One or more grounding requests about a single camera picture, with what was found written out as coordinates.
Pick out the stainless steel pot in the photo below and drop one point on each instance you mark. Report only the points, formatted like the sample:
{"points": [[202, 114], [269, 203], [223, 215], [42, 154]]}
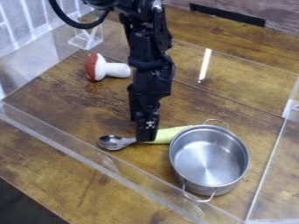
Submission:
{"points": [[210, 160]]}

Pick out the red white toy mushroom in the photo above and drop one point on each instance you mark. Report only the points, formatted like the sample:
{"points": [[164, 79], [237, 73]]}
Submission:
{"points": [[98, 68]]}

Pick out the black strip on table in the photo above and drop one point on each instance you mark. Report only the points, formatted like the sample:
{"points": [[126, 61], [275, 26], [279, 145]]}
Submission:
{"points": [[229, 15]]}

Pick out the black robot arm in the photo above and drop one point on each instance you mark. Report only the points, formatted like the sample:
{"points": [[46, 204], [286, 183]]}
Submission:
{"points": [[150, 39]]}

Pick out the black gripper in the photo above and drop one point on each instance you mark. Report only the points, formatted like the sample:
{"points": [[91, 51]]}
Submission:
{"points": [[151, 86]]}

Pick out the clear acrylic enclosure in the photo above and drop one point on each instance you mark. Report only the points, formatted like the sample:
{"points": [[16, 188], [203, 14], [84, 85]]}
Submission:
{"points": [[237, 77]]}

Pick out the green handled metal spoon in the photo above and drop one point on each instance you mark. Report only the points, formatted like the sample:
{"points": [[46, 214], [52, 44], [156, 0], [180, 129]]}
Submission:
{"points": [[115, 143]]}

